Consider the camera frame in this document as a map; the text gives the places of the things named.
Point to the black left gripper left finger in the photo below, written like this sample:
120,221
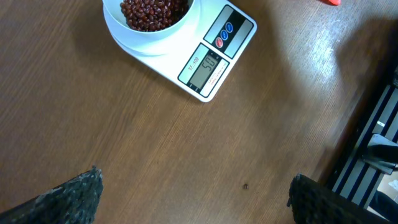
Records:
74,201

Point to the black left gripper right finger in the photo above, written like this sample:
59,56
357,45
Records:
312,203

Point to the red plastic measuring scoop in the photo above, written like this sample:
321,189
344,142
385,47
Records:
332,2

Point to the white digital kitchen scale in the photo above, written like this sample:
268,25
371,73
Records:
200,69

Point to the white round bowl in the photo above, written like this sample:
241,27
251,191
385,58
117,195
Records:
179,35

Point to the red beans in bowl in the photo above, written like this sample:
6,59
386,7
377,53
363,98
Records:
153,15

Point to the black aluminium frame rail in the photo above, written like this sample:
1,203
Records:
370,151

